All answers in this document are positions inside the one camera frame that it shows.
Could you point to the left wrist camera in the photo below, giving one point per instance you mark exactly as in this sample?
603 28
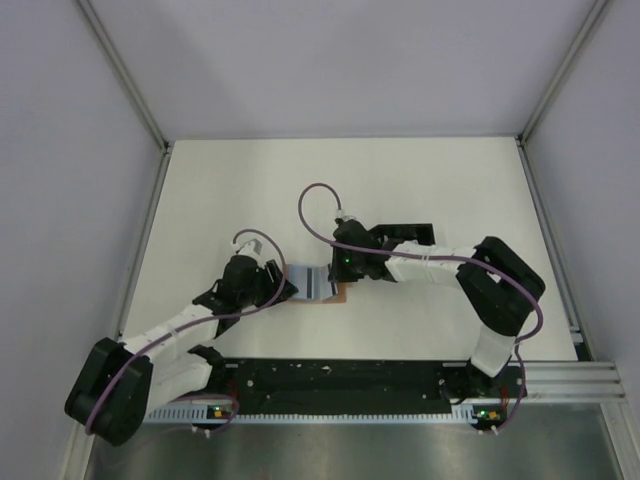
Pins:
251 248

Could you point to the left aluminium frame post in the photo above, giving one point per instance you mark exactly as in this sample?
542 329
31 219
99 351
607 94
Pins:
121 72

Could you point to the black plastic card box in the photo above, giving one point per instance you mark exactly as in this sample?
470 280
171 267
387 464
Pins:
420 233

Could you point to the right aluminium frame post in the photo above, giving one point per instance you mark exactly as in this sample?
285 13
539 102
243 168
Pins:
596 14

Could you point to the shiny metal sheet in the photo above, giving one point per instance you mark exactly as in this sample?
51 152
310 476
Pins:
543 442

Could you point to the brown leather card holder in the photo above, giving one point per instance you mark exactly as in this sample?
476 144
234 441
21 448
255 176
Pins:
320 287

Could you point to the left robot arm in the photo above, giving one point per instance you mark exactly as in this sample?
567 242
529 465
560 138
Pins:
121 382

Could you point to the grey slotted cable duct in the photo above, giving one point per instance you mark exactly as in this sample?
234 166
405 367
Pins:
209 414

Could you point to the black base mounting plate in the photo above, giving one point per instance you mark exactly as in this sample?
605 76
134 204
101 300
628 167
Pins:
356 387

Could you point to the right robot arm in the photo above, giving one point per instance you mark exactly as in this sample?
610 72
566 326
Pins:
501 288

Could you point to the aluminium front rail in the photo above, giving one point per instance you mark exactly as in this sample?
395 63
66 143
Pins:
550 382

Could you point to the aluminium frame post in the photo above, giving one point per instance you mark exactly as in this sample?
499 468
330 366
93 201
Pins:
121 72
596 14

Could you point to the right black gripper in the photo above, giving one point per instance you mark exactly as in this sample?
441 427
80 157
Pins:
338 275

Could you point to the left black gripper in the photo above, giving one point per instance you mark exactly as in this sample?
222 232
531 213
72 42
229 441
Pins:
275 273

